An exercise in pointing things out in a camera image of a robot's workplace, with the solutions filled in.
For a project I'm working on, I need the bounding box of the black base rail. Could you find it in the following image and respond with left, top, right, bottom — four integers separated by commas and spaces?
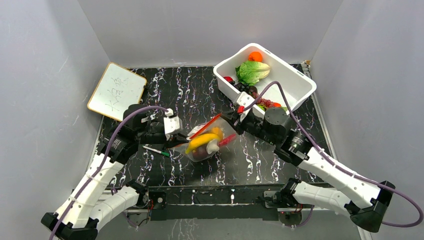
125, 183, 316, 229

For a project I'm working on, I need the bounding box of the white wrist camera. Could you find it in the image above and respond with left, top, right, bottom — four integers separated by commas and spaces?
234, 91, 255, 123
163, 116, 183, 136

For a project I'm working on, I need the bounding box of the red toy grape bunch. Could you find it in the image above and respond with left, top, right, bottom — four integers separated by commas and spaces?
256, 98, 282, 111

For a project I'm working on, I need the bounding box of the dark toy grape bunch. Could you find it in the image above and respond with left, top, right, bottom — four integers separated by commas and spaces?
234, 82, 258, 98

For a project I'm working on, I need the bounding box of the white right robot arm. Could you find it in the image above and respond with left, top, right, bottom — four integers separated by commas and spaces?
221, 107, 393, 233

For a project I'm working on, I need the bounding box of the yellow toy banana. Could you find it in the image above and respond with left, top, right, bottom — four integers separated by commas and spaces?
185, 133, 219, 154

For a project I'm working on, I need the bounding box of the white toy radish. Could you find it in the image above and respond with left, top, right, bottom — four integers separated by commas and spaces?
206, 139, 220, 155

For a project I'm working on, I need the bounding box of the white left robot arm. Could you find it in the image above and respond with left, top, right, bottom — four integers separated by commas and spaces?
41, 104, 187, 240

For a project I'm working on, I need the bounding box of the green toy lettuce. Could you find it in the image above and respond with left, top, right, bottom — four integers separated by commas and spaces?
235, 60, 271, 86

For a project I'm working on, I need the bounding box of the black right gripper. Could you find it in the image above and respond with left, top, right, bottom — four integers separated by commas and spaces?
220, 108, 278, 146

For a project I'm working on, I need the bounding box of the clear zip bag orange zipper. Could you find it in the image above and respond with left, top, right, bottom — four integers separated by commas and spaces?
172, 114, 238, 163

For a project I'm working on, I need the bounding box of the green capped marker pen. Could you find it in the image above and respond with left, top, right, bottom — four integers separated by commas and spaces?
142, 145, 170, 158

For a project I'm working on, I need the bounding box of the white plastic bin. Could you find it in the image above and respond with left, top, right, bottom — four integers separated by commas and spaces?
213, 43, 317, 111

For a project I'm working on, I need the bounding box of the white dry-erase board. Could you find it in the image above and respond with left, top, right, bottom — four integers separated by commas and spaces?
87, 62, 147, 122

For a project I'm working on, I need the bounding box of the dark red toy fruit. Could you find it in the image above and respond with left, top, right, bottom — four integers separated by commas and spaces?
192, 146, 209, 162

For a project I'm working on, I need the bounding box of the red toy apple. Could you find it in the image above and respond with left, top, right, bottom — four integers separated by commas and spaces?
224, 76, 234, 83

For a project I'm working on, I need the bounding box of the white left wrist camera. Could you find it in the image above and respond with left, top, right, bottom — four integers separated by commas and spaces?
163, 116, 183, 136

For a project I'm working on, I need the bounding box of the small orange toy fruit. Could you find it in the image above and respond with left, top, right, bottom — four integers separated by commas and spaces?
210, 127, 224, 141

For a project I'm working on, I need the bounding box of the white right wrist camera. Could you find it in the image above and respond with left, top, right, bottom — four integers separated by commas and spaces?
234, 91, 255, 123

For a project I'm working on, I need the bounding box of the red toy chili pepper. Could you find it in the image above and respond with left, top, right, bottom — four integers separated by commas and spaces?
217, 133, 237, 148

